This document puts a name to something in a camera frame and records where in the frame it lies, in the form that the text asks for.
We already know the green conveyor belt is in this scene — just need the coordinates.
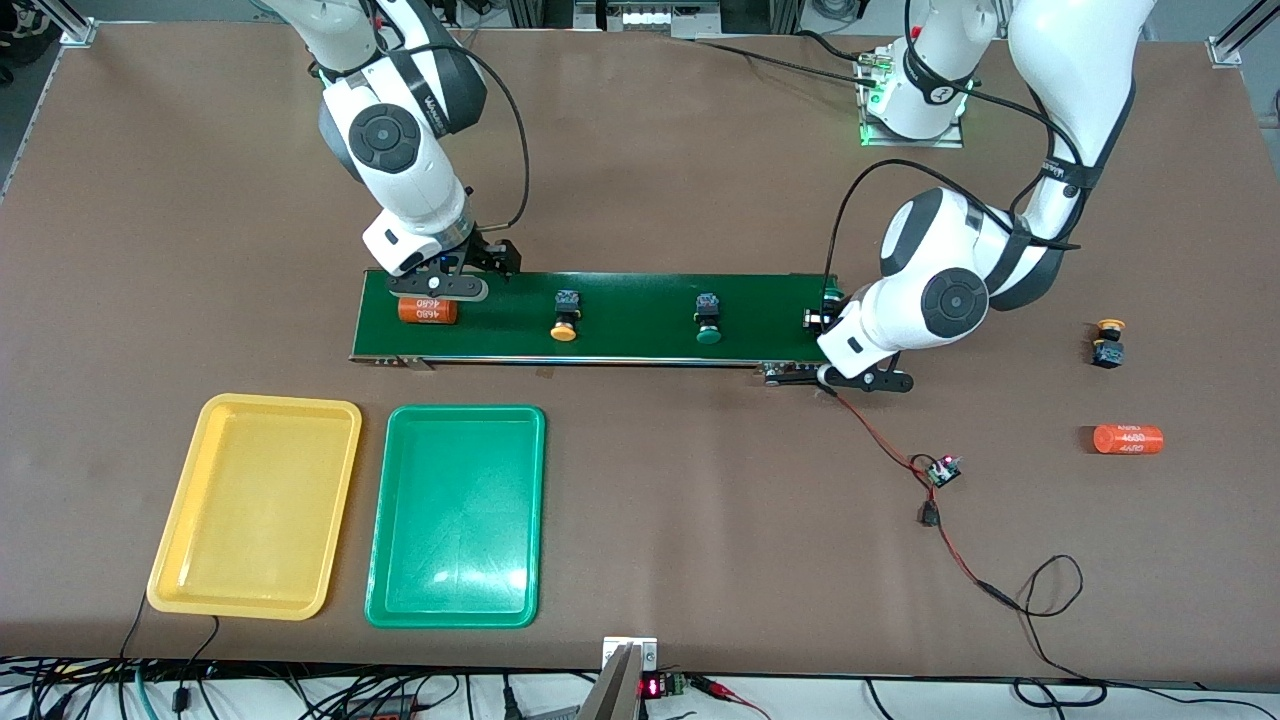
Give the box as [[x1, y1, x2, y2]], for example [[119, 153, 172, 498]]
[[348, 267, 850, 388]]

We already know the green plastic tray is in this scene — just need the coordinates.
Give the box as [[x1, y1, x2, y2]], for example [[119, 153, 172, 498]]
[[364, 404, 547, 629]]

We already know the black base power cable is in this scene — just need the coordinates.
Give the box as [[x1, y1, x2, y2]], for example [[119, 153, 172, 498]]
[[693, 36, 881, 89]]

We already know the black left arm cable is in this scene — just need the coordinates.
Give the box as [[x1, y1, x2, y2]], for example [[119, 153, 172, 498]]
[[824, 158, 1016, 306], [903, 0, 1086, 191]]

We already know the aluminium corner post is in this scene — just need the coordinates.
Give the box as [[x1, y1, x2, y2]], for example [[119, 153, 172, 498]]
[[35, 0, 98, 48], [1207, 0, 1280, 68]]

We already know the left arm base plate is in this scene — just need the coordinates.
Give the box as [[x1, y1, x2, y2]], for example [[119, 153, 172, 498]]
[[858, 48, 967, 149]]

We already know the yellow plastic tray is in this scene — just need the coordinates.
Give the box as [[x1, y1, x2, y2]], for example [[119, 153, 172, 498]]
[[147, 393, 363, 621]]

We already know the silver metal frame structure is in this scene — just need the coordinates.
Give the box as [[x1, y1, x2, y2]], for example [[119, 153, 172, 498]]
[[505, 0, 806, 41]]

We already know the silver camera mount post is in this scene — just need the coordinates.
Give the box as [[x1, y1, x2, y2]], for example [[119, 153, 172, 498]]
[[577, 636, 659, 720]]

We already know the thin black looped cable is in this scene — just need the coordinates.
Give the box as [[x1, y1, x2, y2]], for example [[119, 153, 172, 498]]
[[1012, 553, 1111, 709]]

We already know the black cable with plug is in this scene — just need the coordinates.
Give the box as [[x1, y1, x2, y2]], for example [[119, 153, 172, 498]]
[[172, 615, 223, 713]]

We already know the red clip lead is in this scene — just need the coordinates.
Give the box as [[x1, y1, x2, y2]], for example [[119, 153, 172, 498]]
[[688, 675, 773, 720]]

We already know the red black wire pair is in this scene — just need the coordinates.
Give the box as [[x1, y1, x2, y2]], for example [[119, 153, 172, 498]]
[[818, 384, 1023, 613]]

